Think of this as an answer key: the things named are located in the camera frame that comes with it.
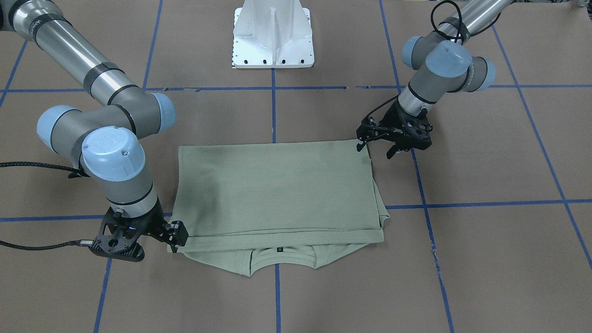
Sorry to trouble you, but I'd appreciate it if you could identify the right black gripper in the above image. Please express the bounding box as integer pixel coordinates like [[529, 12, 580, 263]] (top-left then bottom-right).
[[140, 198, 189, 253]]

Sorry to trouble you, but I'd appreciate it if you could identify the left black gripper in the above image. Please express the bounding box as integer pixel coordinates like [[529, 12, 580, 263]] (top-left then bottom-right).
[[357, 99, 407, 160]]

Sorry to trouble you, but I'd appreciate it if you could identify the green long sleeve shirt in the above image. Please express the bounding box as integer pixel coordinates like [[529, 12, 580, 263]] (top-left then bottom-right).
[[172, 140, 389, 276]]

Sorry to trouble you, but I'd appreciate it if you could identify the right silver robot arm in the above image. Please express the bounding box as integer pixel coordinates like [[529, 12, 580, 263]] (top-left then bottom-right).
[[1, 0, 188, 263]]

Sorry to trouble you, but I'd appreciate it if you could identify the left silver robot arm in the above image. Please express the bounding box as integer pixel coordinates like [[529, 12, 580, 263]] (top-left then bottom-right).
[[357, 0, 511, 159]]

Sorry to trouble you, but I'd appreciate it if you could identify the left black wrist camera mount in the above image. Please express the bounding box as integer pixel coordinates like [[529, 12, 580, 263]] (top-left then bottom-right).
[[398, 108, 433, 150]]

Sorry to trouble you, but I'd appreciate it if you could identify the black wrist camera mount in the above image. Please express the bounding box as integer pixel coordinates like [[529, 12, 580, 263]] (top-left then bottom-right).
[[89, 207, 146, 263], [398, 108, 433, 150]]

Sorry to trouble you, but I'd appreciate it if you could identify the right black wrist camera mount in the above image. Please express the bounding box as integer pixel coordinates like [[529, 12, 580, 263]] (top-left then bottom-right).
[[89, 207, 146, 263]]

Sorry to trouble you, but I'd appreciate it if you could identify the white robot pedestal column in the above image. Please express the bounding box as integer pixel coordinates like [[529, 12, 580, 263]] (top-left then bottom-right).
[[231, 0, 315, 69]]

